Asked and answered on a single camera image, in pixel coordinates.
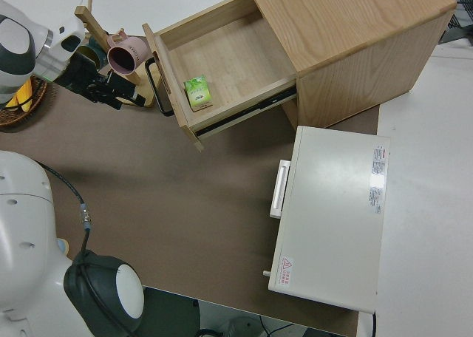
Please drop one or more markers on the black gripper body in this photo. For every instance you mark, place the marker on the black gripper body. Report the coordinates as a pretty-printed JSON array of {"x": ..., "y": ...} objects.
[{"x": 86, "y": 78}]

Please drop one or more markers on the brown table mat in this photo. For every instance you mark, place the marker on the brown table mat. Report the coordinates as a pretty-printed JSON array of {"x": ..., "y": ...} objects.
[{"x": 184, "y": 204}]

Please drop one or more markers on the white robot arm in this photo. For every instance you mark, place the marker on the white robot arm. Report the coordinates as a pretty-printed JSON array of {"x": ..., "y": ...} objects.
[{"x": 22, "y": 222}]

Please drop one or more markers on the wooden mug rack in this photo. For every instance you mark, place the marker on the wooden mug rack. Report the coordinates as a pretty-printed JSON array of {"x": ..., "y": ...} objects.
[{"x": 92, "y": 24}]

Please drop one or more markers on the brown wicker basket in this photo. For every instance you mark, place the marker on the brown wicker basket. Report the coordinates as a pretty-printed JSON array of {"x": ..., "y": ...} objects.
[{"x": 22, "y": 117}]

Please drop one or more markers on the white toaster oven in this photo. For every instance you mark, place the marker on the white toaster oven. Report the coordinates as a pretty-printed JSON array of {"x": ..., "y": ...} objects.
[{"x": 332, "y": 211}]

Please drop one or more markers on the small green carton box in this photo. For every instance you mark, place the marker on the small green carton box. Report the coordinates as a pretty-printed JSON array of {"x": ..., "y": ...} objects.
[{"x": 197, "y": 91}]

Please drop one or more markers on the metal drawer slide rail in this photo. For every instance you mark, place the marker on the metal drawer slide rail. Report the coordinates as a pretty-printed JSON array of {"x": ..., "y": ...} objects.
[{"x": 273, "y": 99}]

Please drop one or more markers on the pink mug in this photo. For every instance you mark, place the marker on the pink mug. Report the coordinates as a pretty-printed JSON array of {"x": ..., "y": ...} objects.
[{"x": 136, "y": 48}]

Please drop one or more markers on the dark blue mug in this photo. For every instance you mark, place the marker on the dark blue mug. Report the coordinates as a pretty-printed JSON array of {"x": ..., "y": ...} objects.
[{"x": 92, "y": 52}]

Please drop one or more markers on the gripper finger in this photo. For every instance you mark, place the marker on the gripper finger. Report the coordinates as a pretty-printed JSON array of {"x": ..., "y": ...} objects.
[
  {"x": 123, "y": 85},
  {"x": 131, "y": 101}
]

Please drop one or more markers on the light wooden cabinet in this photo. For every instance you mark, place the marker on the light wooden cabinet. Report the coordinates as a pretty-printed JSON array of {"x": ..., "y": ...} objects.
[{"x": 351, "y": 26}]

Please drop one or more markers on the wooden drawer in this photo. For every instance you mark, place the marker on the wooden drawer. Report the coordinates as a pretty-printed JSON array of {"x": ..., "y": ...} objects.
[{"x": 229, "y": 56}]

